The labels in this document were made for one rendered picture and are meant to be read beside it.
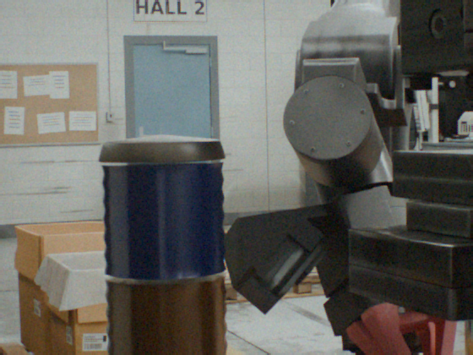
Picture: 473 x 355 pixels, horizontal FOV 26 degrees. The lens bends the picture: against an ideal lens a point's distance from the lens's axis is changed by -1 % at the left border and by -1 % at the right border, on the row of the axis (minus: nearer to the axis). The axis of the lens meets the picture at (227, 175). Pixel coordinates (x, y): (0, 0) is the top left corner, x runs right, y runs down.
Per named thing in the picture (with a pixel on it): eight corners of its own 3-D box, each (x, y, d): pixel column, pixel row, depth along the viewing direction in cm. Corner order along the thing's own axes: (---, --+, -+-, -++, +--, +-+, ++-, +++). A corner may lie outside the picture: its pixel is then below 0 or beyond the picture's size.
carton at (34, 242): (152, 353, 471) (149, 229, 468) (40, 367, 450) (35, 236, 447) (116, 331, 523) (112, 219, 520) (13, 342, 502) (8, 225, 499)
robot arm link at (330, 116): (401, 159, 62) (404, -17, 66) (263, 161, 64) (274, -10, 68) (415, 210, 73) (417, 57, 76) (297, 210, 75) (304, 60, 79)
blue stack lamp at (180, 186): (200, 259, 34) (198, 159, 34) (245, 273, 31) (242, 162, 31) (89, 267, 33) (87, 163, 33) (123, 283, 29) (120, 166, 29)
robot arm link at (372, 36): (406, 41, 71) (429, -67, 97) (279, 46, 73) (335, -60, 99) (414, 198, 76) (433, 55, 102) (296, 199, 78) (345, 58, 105)
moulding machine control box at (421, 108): (408, 131, 940) (407, 90, 938) (429, 130, 947) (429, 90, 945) (418, 131, 923) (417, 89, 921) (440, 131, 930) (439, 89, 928)
